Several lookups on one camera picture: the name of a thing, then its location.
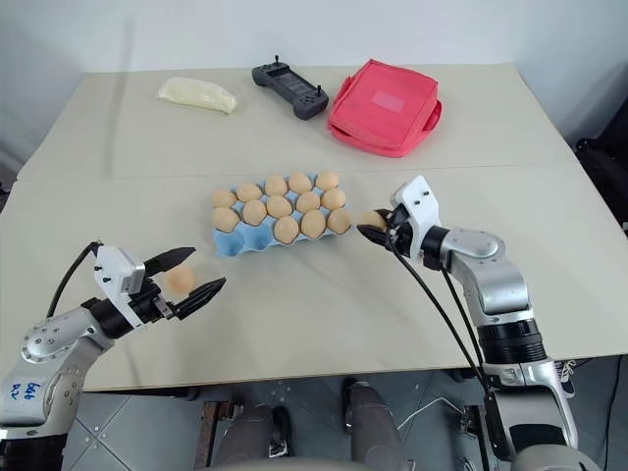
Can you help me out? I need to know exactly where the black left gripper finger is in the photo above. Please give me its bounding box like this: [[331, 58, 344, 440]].
[[144, 246, 196, 278], [171, 277, 229, 321]]

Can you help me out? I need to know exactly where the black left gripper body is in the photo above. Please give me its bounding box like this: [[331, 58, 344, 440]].
[[128, 277, 178, 326]]

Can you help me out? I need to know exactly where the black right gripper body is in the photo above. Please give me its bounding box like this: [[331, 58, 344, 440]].
[[385, 205, 419, 258]]

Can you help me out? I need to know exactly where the blue egg carton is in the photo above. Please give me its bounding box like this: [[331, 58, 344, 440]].
[[211, 180, 352, 259]]

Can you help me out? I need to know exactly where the pink fabric bag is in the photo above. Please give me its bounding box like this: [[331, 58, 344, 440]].
[[326, 58, 445, 160]]

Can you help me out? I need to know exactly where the dark grey handheld controller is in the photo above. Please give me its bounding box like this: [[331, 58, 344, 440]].
[[251, 54, 330, 122]]

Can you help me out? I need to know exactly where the white filled plastic pouch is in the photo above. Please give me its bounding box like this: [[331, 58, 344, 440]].
[[156, 77, 239, 116]]

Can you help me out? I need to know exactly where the dark rounded shape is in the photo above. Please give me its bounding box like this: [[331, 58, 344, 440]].
[[342, 376, 411, 471]]

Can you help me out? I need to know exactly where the black bulky object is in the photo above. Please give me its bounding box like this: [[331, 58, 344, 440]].
[[572, 135, 628, 237]]

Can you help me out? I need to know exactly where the white and blue sneaker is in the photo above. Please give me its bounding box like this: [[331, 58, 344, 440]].
[[555, 359, 581, 399]]

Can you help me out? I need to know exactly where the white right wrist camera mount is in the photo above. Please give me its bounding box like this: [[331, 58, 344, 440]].
[[389, 176, 445, 257]]

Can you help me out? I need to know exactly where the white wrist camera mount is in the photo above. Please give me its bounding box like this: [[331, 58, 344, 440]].
[[93, 244, 147, 328], [389, 176, 445, 257]]

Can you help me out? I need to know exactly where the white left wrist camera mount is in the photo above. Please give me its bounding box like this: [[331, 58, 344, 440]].
[[93, 244, 147, 328]]

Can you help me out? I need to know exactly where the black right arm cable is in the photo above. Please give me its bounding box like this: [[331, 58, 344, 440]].
[[385, 225, 497, 394], [438, 264, 490, 380]]

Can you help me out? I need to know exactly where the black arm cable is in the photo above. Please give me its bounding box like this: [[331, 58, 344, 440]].
[[45, 240, 105, 318], [385, 225, 497, 394], [438, 264, 490, 380]]

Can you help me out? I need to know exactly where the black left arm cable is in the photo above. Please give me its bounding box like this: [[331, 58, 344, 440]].
[[45, 240, 105, 318]]

